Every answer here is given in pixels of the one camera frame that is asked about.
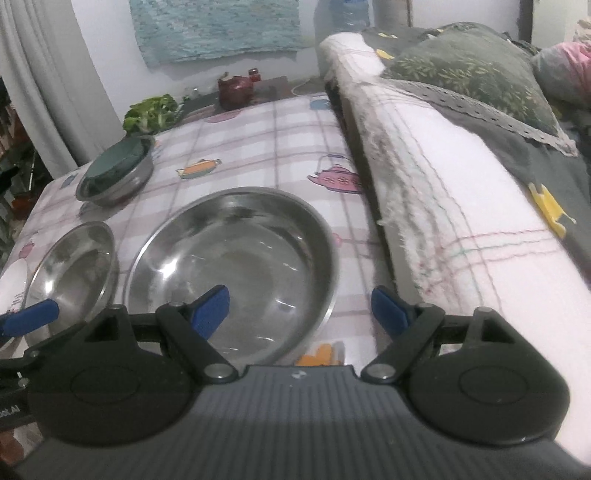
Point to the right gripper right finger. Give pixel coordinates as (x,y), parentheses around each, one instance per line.
(410,327)

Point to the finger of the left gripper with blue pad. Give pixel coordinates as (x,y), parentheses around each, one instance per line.
(29,319)

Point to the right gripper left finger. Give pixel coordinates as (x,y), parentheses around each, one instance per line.
(187,329)

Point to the large steel plate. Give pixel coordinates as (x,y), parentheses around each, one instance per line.
(272,250)

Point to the green ceramic bowl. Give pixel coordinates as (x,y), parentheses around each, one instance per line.
(118,160)

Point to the small steel bowl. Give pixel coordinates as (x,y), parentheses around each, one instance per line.
(79,273)

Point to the white fringed blanket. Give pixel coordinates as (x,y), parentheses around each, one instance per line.
(462,232)

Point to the steel bowl on table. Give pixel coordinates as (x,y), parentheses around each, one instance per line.
(123,189)

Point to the plaid tablecloth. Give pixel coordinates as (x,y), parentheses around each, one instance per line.
(295,145)

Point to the green lettuce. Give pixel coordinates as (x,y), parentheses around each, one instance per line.
(151,116)

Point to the red onion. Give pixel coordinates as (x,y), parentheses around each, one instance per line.
(234,92)

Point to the grey curtain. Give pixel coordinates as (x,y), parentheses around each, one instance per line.
(54,85)

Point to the red jar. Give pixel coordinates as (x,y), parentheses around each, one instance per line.
(254,75)

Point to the green leaf pillow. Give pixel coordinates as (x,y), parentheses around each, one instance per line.
(473,70)

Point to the teal wall hanging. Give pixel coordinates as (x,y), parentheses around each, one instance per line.
(169,31)

